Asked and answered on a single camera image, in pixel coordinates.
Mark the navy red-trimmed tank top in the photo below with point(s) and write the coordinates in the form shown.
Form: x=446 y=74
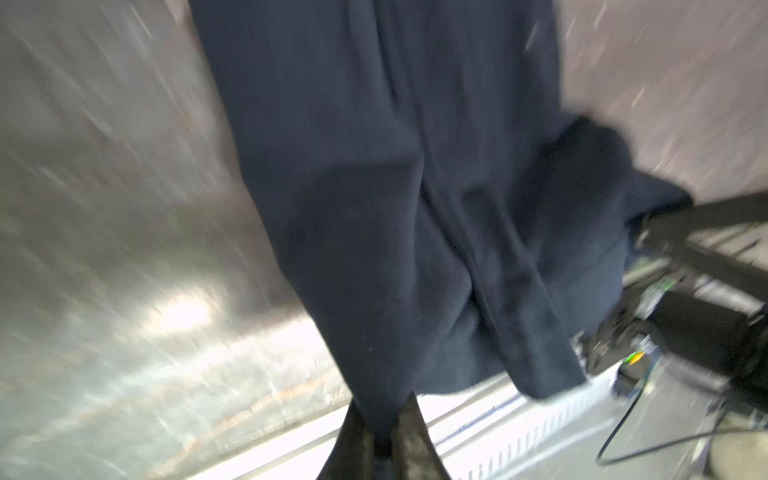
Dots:
x=440 y=215

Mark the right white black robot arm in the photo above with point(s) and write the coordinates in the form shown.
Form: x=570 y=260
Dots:
x=703 y=298

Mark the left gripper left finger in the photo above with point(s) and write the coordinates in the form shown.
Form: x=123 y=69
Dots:
x=352 y=456

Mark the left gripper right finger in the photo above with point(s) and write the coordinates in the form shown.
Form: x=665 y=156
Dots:
x=414 y=456

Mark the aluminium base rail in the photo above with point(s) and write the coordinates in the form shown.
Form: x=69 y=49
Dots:
x=483 y=432

